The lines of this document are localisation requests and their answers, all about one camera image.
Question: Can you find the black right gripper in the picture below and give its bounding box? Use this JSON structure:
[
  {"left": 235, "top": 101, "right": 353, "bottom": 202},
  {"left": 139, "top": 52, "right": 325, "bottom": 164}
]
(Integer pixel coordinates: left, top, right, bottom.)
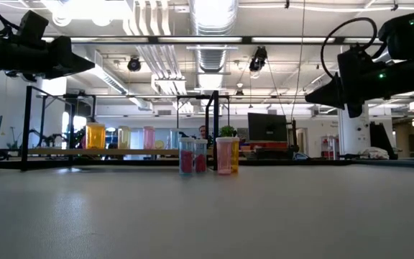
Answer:
[{"left": 304, "top": 45, "right": 414, "bottom": 119}]

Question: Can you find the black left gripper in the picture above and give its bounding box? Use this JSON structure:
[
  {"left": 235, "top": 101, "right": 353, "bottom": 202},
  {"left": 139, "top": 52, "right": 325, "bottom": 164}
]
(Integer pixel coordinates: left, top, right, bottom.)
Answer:
[{"left": 0, "top": 35, "right": 96, "bottom": 83}]

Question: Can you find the large orange pill bottle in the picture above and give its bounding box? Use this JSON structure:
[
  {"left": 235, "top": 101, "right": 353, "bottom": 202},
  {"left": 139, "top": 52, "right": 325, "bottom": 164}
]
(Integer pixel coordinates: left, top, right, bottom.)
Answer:
[
  {"left": 231, "top": 136, "right": 241, "bottom": 173},
  {"left": 85, "top": 122, "right": 106, "bottom": 150}
]

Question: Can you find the small white cap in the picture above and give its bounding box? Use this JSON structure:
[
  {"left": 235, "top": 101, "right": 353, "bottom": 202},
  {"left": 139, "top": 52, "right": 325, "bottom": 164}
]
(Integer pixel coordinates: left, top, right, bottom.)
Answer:
[{"left": 178, "top": 137, "right": 196, "bottom": 176}]

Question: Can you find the blue bottle with red pills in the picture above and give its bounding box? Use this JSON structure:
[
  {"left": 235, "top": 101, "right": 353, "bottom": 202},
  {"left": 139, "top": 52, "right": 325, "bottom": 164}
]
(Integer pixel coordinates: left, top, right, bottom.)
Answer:
[{"left": 193, "top": 138, "right": 209, "bottom": 174}]

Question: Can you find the white round column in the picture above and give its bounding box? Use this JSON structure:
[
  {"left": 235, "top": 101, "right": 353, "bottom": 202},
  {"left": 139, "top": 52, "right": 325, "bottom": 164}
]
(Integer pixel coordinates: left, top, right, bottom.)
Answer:
[{"left": 337, "top": 102, "right": 372, "bottom": 156}]

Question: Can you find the black hanging cloth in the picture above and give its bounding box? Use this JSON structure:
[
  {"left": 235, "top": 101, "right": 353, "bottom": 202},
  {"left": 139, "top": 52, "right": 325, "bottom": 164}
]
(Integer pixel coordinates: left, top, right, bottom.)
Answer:
[{"left": 369, "top": 121, "right": 397, "bottom": 160}]

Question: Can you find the black ceiling spotlight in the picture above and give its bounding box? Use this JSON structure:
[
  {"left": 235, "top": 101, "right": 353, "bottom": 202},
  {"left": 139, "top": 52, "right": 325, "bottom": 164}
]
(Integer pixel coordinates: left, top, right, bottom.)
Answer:
[
  {"left": 126, "top": 56, "right": 143, "bottom": 73},
  {"left": 248, "top": 45, "right": 269, "bottom": 73}
]

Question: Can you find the white cloth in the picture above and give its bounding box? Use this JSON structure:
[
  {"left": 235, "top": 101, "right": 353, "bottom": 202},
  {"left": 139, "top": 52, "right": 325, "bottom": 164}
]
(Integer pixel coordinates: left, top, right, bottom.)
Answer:
[{"left": 358, "top": 146, "right": 390, "bottom": 160}]

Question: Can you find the black monitor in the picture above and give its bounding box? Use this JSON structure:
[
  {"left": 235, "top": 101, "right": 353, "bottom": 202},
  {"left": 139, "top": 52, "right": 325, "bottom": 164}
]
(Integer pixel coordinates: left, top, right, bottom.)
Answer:
[{"left": 247, "top": 112, "right": 289, "bottom": 142}]

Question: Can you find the black overhead light bar beam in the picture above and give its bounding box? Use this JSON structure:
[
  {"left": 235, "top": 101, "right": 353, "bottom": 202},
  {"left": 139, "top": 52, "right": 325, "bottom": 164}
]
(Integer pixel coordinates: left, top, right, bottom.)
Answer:
[{"left": 41, "top": 35, "right": 384, "bottom": 46}]

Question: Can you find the green plant in white pot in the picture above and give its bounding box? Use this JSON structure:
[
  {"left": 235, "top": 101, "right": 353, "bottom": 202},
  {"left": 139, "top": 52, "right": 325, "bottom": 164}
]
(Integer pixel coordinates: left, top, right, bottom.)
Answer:
[{"left": 219, "top": 124, "right": 237, "bottom": 140}]

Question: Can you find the grey table mat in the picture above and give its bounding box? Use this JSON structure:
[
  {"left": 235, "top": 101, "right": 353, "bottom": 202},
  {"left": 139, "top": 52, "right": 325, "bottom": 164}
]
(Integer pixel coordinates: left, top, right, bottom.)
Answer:
[{"left": 0, "top": 163, "right": 414, "bottom": 259}]

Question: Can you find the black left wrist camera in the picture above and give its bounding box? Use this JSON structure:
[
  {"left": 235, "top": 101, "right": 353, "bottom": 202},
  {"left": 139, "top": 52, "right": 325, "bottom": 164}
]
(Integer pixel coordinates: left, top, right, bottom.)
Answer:
[{"left": 15, "top": 9, "right": 50, "bottom": 47}]

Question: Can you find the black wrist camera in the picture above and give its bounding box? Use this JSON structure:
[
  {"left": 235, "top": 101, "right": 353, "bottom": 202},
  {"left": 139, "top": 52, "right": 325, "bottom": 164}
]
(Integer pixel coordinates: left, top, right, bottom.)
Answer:
[
  {"left": 15, "top": 9, "right": 50, "bottom": 47},
  {"left": 377, "top": 12, "right": 414, "bottom": 61}
]

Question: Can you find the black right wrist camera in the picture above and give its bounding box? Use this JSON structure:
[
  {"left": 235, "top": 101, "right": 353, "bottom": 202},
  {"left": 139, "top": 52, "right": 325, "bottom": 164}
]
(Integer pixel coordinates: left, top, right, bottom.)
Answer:
[{"left": 377, "top": 12, "right": 414, "bottom": 61}]

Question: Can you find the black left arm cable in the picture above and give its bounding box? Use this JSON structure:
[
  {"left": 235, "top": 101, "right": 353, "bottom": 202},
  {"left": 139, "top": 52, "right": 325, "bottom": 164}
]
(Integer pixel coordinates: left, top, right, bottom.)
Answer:
[{"left": 0, "top": 12, "right": 22, "bottom": 35}]

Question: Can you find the thin black shelf end frame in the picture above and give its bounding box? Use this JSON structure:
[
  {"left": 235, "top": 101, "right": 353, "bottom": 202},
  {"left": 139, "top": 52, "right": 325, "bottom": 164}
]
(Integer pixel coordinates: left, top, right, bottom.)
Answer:
[
  {"left": 204, "top": 89, "right": 220, "bottom": 171},
  {"left": 20, "top": 85, "right": 77, "bottom": 172}
]

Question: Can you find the thin black workstation frame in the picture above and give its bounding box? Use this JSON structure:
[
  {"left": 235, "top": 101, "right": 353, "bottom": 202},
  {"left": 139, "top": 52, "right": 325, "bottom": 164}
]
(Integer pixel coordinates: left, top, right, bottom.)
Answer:
[{"left": 175, "top": 94, "right": 231, "bottom": 141}]

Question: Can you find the silver ventilation duct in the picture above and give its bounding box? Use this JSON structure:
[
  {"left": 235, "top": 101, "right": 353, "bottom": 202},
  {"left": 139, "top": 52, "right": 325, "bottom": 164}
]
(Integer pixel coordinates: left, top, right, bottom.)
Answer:
[{"left": 188, "top": 0, "right": 240, "bottom": 93}]

